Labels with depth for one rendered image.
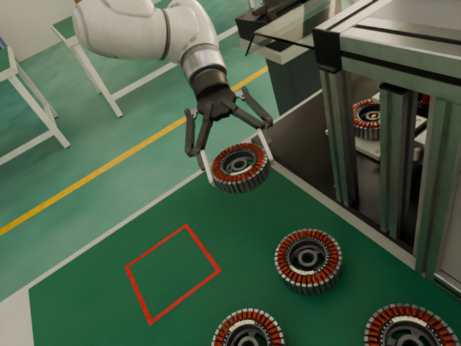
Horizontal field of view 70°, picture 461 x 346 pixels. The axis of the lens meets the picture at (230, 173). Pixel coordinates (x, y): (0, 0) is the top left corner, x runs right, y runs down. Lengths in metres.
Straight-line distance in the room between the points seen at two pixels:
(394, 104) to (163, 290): 0.51
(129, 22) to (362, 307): 0.63
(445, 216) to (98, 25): 0.62
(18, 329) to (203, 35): 0.71
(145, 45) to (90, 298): 0.52
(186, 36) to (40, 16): 6.39
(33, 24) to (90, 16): 6.38
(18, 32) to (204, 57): 6.46
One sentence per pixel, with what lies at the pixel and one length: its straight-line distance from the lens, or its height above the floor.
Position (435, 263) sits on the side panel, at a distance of 0.56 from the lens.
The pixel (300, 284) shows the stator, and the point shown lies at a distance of 0.57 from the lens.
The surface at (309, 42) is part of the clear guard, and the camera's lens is 0.54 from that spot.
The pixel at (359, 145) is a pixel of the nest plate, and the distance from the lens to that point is 0.76.
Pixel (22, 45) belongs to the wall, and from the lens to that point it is 7.11.
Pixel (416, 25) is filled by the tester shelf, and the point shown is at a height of 1.11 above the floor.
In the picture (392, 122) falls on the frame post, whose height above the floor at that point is 1.01.
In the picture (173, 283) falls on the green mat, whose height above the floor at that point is 0.75.
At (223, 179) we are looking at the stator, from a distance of 0.60.
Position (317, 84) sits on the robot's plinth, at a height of 0.50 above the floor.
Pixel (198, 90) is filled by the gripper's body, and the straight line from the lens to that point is 0.69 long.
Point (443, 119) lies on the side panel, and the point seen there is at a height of 1.05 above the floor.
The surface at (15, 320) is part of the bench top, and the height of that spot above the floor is 0.75.
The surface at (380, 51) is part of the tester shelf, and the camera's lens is 0.39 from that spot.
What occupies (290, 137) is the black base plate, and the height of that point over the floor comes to 0.77.
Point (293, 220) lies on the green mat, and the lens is 0.68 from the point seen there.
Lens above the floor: 1.28
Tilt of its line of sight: 40 degrees down
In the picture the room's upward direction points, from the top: 23 degrees counter-clockwise
